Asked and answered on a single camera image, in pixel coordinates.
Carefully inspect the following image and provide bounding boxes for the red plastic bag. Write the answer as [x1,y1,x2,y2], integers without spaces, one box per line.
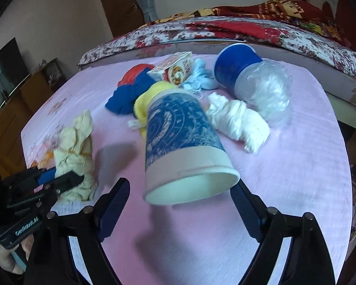
[117,64,155,88]

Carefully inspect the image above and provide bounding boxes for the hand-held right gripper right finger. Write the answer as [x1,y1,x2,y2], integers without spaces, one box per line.
[230,181,336,285]

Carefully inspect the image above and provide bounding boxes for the clear plastic bag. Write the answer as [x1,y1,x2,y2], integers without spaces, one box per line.
[234,59,294,127]

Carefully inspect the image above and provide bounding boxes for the yellow cloth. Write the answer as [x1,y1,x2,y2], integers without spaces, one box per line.
[133,81,178,137]

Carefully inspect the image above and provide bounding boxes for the wooden cabinet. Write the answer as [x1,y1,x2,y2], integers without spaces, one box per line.
[0,58,69,179]

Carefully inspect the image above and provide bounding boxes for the black television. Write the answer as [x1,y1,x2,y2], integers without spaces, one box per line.
[0,37,30,125]

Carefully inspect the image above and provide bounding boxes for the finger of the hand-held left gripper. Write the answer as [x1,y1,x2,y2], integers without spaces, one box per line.
[33,172,85,204]
[1,166,58,191]

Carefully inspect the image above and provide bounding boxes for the dark blue cloth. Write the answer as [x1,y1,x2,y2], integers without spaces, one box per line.
[105,73,156,116]

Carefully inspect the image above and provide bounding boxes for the cream cloth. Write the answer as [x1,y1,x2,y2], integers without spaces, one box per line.
[53,110,98,201]

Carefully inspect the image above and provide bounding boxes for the red and white carton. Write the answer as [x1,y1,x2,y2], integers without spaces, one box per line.
[147,52,195,88]

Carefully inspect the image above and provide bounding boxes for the floral quilt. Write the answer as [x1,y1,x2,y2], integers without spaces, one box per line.
[79,16,356,81]

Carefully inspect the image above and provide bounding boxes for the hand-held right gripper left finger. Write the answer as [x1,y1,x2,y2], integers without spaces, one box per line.
[27,177,131,285]

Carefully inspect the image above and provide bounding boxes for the white tissue wad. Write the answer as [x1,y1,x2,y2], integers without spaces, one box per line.
[206,92,270,153]

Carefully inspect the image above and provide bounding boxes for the person's left hand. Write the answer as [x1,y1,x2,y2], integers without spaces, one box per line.
[0,234,34,275]

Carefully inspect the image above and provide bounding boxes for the blue plastic cup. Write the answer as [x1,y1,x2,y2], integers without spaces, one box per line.
[214,43,263,91]

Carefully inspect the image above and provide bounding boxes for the pink tablecloth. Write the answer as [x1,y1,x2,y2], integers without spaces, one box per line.
[21,47,353,285]

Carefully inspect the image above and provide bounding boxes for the wooden door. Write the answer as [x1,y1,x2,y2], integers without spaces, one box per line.
[95,0,146,38]

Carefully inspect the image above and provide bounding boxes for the crumpled blue bag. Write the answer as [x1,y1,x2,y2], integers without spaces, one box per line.
[184,58,218,98]

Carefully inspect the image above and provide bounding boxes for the red printed blanket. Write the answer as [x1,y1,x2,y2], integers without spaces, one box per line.
[154,0,353,48]

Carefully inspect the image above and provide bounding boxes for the blue patterned paper cup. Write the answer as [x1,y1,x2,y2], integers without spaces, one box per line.
[144,88,241,205]

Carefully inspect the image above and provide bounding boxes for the red heart-shaped headboard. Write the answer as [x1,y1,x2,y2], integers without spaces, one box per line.
[323,0,356,48]

